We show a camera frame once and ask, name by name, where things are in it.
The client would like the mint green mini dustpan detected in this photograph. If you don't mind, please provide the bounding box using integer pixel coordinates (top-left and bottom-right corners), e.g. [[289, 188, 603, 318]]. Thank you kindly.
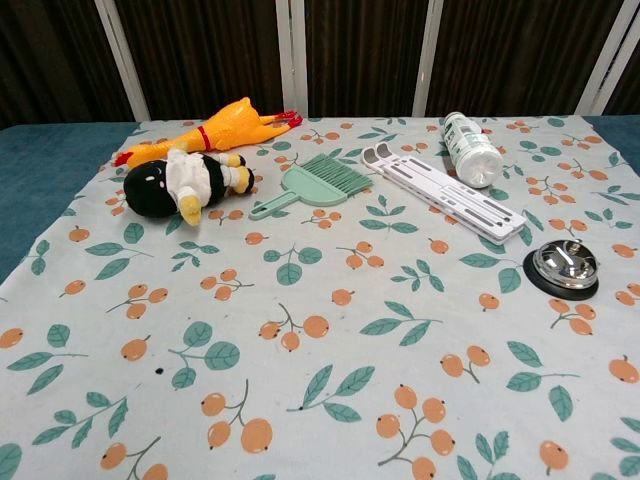
[[248, 167, 351, 223]]

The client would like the mint green mini brush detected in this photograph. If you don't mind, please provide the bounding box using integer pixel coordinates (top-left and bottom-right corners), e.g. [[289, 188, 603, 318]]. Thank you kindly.
[[298, 153, 375, 194]]

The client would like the yellow rubber chicken toy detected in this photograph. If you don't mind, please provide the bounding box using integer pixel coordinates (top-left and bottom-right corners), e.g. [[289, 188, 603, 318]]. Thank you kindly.
[[112, 96, 305, 169]]

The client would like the white folding laptop stand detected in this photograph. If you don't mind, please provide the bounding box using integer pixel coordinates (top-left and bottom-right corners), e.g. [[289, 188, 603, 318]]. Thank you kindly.
[[360, 142, 529, 245]]

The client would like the white partition frame post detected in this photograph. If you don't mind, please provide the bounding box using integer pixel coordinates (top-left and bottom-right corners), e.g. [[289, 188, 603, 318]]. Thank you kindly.
[[93, 0, 151, 122], [413, 0, 449, 119], [274, 0, 310, 121], [574, 0, 640, 117]]

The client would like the black white penguin plush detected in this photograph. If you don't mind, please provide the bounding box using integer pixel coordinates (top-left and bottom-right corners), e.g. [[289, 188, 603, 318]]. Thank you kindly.
[[123, 148, 256, 226]]

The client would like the floral orange fruit tablecloth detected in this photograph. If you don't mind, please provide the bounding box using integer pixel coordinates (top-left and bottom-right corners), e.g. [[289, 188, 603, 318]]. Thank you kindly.
[[0, 114, 640, 480]]

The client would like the white plastic bottle green label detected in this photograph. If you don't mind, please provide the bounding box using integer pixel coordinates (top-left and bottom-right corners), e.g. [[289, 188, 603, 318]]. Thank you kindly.
[[442, 110, 504, 190]]

